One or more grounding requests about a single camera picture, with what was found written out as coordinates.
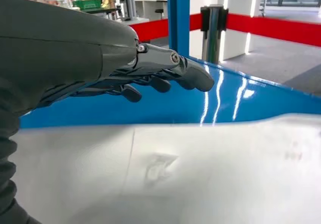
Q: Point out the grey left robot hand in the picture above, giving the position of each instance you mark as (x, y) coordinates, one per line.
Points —
(62, 49)

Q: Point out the blue metal shelf rack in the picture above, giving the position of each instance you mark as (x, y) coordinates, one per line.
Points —
(175, 106)

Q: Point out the green plastic crate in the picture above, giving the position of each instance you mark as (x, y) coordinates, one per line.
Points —
(86, 4)

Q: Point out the dark table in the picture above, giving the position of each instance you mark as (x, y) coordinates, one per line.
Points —
(100, 10)

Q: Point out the red barrier belt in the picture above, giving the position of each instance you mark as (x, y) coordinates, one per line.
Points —
(276, 29)
(150, 29)

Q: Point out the white desk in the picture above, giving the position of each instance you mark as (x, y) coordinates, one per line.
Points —
(148, 8)

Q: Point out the black round stool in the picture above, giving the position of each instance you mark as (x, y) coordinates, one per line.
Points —
(159, 11)

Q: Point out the chrome stanchion post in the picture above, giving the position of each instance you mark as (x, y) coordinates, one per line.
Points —
(213, 39)

